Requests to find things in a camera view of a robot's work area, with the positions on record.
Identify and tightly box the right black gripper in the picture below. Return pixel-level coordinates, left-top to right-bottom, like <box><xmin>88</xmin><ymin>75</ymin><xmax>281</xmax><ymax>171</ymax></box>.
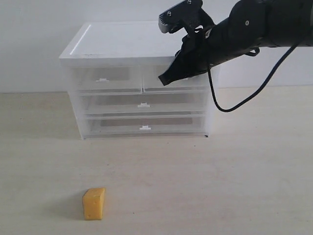
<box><xmin>158</xmin><ymin>9</ymin><xmax>215</xmax><ymax>86</ymax></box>

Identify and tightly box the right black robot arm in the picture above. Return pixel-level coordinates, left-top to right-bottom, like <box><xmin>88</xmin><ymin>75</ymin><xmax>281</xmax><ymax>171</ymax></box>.
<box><xmin>158</xmin><ymin>0</ymin><xmax>313</xmax><ymax>85</ymax></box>

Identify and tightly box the middle clear wide drawer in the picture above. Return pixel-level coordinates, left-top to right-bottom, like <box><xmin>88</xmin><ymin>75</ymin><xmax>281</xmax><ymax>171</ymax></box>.
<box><xmin>81</xmin><ymin>93</ymin><xmax>207</xmax><ymax>115</ymax></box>

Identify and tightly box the clear wide drawer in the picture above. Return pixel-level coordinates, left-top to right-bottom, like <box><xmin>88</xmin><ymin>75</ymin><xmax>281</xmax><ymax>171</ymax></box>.
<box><xmin>81</xmin><ymin>93</ymin><xmax>207</xmax><ymax>115</ymax></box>
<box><xmin>85</xmin><ymin>115</ymin><xmax>208</xmax><ymax>136</ymax></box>

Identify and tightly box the white plastic drawer cabinet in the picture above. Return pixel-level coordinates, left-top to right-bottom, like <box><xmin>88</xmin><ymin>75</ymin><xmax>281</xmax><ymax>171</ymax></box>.
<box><xmin>59</xmin><ymin>21</ymin><xmax>215</xmax><ymax>139</ymax></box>

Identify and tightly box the bottom clear wide drawer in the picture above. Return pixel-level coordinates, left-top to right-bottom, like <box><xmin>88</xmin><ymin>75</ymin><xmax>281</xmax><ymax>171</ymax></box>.
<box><xmin>85</xmin><ymin>115</ymin><xmax>208</xmax><ymax>136</ymax></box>

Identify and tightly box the yellow cheese wedge sponge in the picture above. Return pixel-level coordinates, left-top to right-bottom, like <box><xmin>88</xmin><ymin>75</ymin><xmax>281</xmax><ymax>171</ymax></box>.
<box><xmin>82</xmin><ymin>188</ymin><xmax>106</xmax><ymax>220</ymax></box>

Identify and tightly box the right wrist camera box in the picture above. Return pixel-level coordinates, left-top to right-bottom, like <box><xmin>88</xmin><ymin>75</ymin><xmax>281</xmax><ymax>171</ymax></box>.
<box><xmin>158</xmin><ymin>0</ymin><xmax>203</xmax><ymax>34</ymax></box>

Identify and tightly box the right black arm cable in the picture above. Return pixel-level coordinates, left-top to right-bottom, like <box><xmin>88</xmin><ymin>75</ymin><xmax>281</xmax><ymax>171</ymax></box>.
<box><xmin>195</xmin><ymin>24</ymin><xmax>304</xmax><ymax>113</ymax></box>

